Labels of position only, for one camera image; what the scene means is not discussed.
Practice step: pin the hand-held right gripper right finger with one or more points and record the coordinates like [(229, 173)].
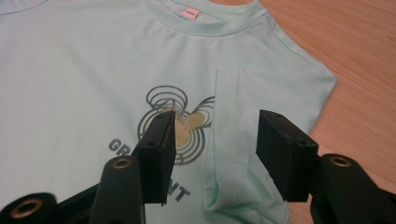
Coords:
[(288, 161)]

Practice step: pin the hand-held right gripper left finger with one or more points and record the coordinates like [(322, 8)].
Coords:
[(157, 161)]

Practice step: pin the light mint printed t-shirt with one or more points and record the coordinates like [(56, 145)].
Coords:
[(77, 77)]

